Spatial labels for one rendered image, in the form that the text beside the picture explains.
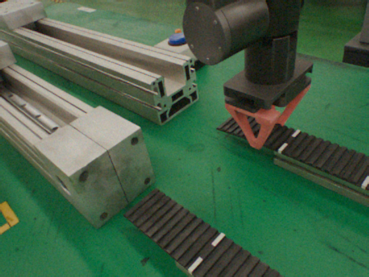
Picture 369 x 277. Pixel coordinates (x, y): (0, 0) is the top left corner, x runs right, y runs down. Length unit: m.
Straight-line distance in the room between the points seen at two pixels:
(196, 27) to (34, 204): 0.33
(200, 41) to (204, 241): 0.19
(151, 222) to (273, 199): 0.15
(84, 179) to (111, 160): 0.04
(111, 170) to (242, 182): 0.17
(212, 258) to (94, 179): 0.15
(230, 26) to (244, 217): 0.22
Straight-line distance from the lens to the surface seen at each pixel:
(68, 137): 0.40
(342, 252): 0.37
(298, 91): 0.40
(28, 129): 0.47
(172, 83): 0.55
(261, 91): 0.35
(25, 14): 0.99
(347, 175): 0.39
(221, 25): 0.27
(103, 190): 0.38
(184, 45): 0.66
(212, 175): 0.43
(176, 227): 0.34
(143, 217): 0.35
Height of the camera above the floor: 1.09
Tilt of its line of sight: 39 degrees down
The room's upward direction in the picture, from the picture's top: 11 degrees counter-clockwise
